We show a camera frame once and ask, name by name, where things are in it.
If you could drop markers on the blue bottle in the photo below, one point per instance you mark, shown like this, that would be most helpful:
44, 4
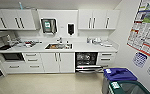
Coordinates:
20, 5

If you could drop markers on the dish soap bottle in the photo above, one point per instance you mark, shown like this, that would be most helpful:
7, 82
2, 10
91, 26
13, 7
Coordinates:
88, 40

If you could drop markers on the stainless steel sink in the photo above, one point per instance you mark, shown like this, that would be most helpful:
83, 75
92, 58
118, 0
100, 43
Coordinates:
49, 47

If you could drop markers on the black flat counter appliance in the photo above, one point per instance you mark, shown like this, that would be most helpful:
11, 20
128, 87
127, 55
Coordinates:
3, 47

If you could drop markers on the stainless steel dishwasher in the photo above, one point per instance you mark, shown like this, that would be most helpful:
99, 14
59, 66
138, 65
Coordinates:
86, 61

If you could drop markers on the dish rack with dishes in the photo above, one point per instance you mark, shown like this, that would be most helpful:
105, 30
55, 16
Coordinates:
27, 43

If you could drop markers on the steel paper towel dispenser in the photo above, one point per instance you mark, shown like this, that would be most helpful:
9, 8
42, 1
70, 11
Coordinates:
48, 26

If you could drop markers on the white base cabinet door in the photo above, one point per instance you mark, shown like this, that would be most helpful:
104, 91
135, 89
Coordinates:
67, 63
48, 63

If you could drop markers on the chrome sink faucet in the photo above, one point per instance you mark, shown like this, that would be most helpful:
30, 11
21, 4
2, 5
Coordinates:
59, 40

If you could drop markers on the colourful wall poster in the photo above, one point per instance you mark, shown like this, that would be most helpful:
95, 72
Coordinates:
146, 26

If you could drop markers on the black built-in microwave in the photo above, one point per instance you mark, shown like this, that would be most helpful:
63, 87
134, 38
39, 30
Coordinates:
12, 57

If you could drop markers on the black wall soap dispenser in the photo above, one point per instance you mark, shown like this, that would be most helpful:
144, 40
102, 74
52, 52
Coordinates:
71, 29

